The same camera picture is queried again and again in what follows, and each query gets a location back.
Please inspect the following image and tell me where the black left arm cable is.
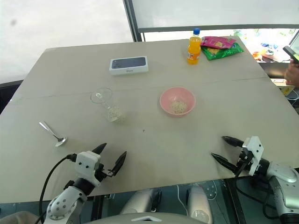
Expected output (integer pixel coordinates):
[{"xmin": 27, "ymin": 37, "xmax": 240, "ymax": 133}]
[{"xmin": 39, "ymin": 153, "xmax": 78, "ymax": 224}]

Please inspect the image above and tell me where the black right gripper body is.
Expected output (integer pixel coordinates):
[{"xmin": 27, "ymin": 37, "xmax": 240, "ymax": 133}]
[{"xmin": 235, "ymin": 147, "xmax": 255, "ymax": 175}]

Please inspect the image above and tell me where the bystander's hand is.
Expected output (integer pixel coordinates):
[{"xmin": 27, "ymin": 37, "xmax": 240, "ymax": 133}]
[{"xmin": 284, "ymin": 60, "xmax": 299, "ymax": 88}]

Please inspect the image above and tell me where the green snack bag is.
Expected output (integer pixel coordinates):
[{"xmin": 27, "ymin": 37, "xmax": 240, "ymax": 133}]
[{"xmin": 201, "ymin": 42, "xmax": 244, "ymax": 62}]

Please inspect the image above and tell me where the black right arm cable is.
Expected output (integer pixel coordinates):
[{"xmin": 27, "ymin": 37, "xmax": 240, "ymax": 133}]
[{"xmin": 234, "ymin": 162, "xmax": 281, "ymax": 220}]

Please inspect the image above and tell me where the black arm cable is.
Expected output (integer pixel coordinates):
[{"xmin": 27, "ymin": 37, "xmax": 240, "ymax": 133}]
[
  {"xmin": 39, "ymin": 153, "xmax": 78, "ymax": 224},
  {"xmin": 234, "ymin": 162, "xmax": 281, "ymax": 220}
]

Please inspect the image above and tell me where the grey robot torso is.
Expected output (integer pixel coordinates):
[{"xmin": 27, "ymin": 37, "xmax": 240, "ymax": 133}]
[{"xmin": 87, "ymin": 211, "xmax": 204, "ymax": 224}]

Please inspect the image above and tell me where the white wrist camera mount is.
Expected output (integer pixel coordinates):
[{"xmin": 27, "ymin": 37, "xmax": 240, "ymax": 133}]
[
  {"xmin": 242, "ymin": 136, "xmax": 265, "ymax": 176},
  {"xmin": 75, "ymin": 151, "xmax": 102, "ymax": 188}
]

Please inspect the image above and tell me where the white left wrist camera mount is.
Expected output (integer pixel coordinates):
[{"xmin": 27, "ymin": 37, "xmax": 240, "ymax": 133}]
[{"xmin": 75, "ymin": 151, "xmax": 102, "ymax": 188}]

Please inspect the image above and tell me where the pink bowl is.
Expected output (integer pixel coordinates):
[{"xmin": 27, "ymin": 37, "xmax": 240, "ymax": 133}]
[{"xmin": 159, "ymin": 87, "xmax": 196, "ymax": 118}]

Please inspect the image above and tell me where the silver rounded robot leg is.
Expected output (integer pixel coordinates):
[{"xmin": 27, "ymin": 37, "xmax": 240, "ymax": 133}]
[
  {"xmin": 119, "ymin": 187, "xmax": 163, "ymax": 216},
  {"xmin": 186, "ymin": 185, "xmax": 213, "ymax": 224}
]

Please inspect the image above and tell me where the clear drinking glass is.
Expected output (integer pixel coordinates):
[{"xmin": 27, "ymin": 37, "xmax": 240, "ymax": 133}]
[{"xmin": 90, "ymin": 87, "xmax": 124, "ymax": 123}]

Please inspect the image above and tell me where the black smartphone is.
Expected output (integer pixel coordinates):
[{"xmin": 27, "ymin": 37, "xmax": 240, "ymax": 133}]
[{"xmin": 282, "ymin": 45, "xmax": 299, "ymax": 64}]

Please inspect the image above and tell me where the white smartphone box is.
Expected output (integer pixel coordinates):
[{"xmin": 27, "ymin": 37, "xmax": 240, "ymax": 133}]
[{"xmin": 108, "ymin": 56, "xmax": 150, "ymax": 76}]

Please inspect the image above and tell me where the black table leg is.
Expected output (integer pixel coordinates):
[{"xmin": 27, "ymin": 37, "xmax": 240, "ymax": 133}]
[{"xmin": 223, "ymin": 178, "xmax": 242, "ymax": 224}]

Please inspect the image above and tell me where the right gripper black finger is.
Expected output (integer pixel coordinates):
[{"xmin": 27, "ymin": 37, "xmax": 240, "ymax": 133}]
[
  {"xmin": 210, "ymin": 152, "xmax": 239, "ymax": 174},
  {"xmin": 221, "ymin": 136, "xmax": 245, "ymax": 148}
]

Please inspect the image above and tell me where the cardboard box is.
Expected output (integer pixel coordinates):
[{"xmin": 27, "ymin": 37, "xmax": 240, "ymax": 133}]
[{"xmin": 270, "ymin": 78, "xmax": 296, "ymax": 96}]

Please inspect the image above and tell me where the pink snack bag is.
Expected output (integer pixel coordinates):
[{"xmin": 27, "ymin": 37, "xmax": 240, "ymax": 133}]
[{"xmin": 200, "ymin": 35, "xmax": 237, "ymax": 49}]

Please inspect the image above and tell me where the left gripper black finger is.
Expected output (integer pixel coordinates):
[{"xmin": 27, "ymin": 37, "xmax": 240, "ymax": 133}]
[
  {"xmin": 111, "ymin": 151, "xmax": 128, "ymax": 176},
  {"xmin": 92, "ymin": 143, "xmax": 107, "ymax": 155}
]

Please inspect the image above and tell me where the orange soda bottle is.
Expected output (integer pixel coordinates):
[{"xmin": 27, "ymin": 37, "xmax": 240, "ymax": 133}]
[{"xmin": 186, "ymin": 28, "xmax": 202, "ymax": 65}]

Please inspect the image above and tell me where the thin white cable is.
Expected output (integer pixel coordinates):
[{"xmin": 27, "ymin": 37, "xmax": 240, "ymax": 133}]
[{"xmin": 176, "ymin": 184, "xmax": 191, "ymax": 216}]

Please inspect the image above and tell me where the grey framed white board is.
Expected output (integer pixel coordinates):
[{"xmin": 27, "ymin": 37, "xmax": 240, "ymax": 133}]
[{"xmin": 123, "ymin": 0, "xmax": 299, "ymax": 43}]

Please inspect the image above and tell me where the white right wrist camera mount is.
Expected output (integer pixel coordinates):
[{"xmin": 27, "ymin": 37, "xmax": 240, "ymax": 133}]
[{"xmin": 242, "ymin": 136, "xmax": 265, "ymax": 176}]

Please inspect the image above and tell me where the metal spoon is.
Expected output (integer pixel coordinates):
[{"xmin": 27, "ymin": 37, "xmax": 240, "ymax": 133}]
[{"xmin": 38, "ymin": 120, "xmax": 68, "ymax": 147}]

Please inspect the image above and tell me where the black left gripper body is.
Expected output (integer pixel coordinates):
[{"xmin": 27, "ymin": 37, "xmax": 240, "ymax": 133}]
[{"xmin": 93, "ymin": 162, "xmax": 117, "ymax": 187}]

